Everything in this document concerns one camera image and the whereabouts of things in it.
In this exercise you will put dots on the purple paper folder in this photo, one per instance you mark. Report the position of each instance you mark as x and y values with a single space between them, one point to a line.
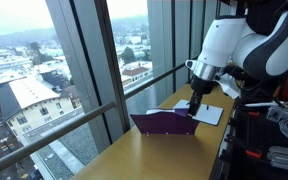
165 123

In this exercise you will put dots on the grey window frame post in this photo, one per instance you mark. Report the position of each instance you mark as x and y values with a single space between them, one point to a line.
94 73

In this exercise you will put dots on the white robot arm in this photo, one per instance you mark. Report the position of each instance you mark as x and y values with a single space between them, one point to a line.
224 40

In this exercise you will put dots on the white crumpled sheet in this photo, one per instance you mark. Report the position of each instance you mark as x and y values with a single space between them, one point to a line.
229 86

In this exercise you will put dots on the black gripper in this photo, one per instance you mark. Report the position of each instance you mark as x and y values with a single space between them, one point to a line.
202 86

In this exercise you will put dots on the grey aluminium bars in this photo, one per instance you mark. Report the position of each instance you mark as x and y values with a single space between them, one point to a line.
285 160

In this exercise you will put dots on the white paper sheet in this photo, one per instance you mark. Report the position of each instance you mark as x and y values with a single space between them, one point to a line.
211 115

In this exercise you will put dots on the white printed paper sheets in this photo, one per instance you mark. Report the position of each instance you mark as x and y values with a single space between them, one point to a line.
159 111

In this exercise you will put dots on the grey power strip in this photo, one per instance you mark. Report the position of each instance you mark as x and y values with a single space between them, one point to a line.
277 114

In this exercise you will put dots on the grey metal handrail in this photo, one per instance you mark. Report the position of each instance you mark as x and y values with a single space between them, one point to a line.
67 128

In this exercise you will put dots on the white thin bar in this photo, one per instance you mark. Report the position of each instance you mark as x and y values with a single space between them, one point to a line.
260 104

